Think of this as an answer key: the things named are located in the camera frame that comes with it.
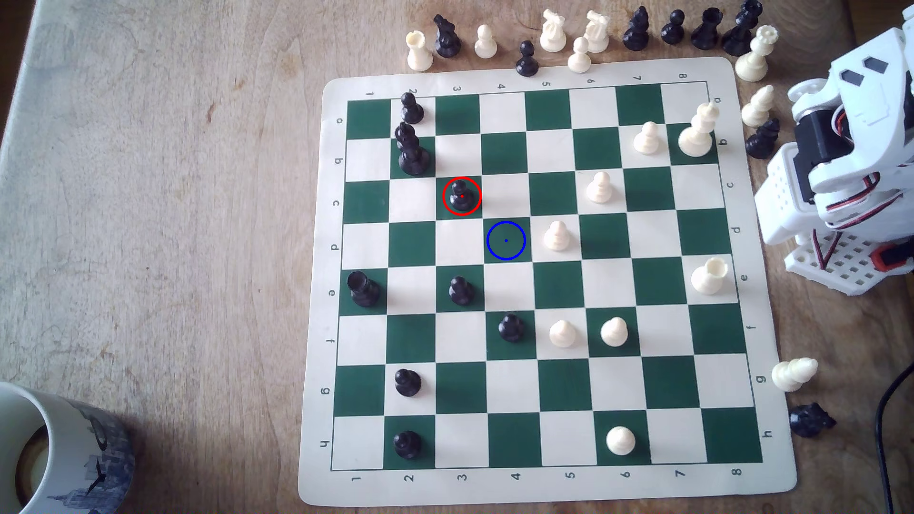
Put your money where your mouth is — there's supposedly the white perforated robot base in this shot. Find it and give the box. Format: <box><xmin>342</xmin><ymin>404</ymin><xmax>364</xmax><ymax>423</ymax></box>
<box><xmin>784</xmin><ymin>228</ymin><xmax>914</xmax><ymax>297</ymax></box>

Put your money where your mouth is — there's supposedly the green and white chessboard mat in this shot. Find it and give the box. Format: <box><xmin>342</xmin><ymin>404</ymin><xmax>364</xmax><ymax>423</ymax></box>
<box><xmin>298</xmin><ymin>57</ymin><xmax>798</xmax><ymax>508</ymax></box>

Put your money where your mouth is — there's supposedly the black rook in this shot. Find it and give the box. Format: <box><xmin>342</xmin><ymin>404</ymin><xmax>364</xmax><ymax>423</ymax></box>
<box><xmin>691</xmin><ymin>7</ymin><xmax>724</xmax><ymax>51</ymax></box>
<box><xmin>346</xmin><ymin>271</ymin><xmax>381</xmax><ymax>308</ymax></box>

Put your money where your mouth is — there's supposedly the white rook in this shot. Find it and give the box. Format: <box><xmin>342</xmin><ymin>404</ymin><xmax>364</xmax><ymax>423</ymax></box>
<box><xmin>690</xmin><ymin>257</ymin><xmax>729</xmax><ymax>296</ymax></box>
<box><xmin>406</xmin><ymin>30</ymin><xmax>434</xmax><ymax>72</ymax></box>

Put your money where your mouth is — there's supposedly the black knight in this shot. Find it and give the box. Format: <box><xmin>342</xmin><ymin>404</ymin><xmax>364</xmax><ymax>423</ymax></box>
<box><xmin>789</xmin><ymin>402</ymin><xmax>837</xmax><ymax>438</ymax></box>
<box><xmin>745</xmin><ymin>118</ymin><xmax>781</xmax><ymax>160</ymax></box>
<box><xmin>433</xmin><ymin>14</ymin><xmax>462</xmax><ymax>59</ymax></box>

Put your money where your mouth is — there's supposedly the white knight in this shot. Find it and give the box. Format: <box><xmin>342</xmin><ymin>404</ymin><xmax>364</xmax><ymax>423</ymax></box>
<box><xmin>583</xmin><ymin>10</ymin><xmax>611</xmax><ymax>54</ymax></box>
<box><xmin>539</xmin><ymin>9</ymin><xmax>568</xmax><ymax>54</ymax></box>

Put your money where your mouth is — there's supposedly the white bishop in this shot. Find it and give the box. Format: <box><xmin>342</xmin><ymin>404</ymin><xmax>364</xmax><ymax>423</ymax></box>
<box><xmin>771</xmin><ymin>357</ymin><xmax>819</xmax><ymax>393</ymax></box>
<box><xmin>677</xmin><ymin>102</ymin><xmax>721</xmax><ymax>158</ymax></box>
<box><xmin>741</xmin><ymin>84</ymin><xmax>775</xmax><ymax>129</ymax></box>

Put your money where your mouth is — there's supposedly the black bishop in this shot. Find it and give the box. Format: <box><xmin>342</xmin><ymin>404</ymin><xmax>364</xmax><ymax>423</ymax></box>
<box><xmin>623</xmin><ymin>6</ymin><xmax>651</xmax><ymax>51</ymax></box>

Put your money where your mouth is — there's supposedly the white queen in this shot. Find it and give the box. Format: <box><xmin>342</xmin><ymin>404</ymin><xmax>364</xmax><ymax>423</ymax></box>
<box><xmin>735</xmin><ymin>25</ymin><xmax>779</xmax><ymax>83</ymax></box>

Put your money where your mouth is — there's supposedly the black queen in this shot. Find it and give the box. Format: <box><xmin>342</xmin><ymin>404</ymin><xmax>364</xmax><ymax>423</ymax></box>
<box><xmin>721</xmin><ymin>0</ymin><xmax>764</xmax><ymax>57</ymax></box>

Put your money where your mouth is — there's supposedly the white mug with skyline print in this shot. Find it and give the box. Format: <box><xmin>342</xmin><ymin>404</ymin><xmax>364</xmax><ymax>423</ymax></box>
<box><xmin>0</xmin><ymin>381</ymin><xmax>137</xmax><ymax>514</ymax></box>

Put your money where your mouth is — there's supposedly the orange clamp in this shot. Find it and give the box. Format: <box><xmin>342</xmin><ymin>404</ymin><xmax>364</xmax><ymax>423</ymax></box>
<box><xmin>874</xmin><ymin>241</ymin><xmax>914</xmax><ymax>274</ymax></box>

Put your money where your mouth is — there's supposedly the black cable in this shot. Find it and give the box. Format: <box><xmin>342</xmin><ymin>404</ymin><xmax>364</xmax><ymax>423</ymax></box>
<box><xmin>874</xmin><ymin>360</ymin><xmax>914</xmax><ymax>514</ymax></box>

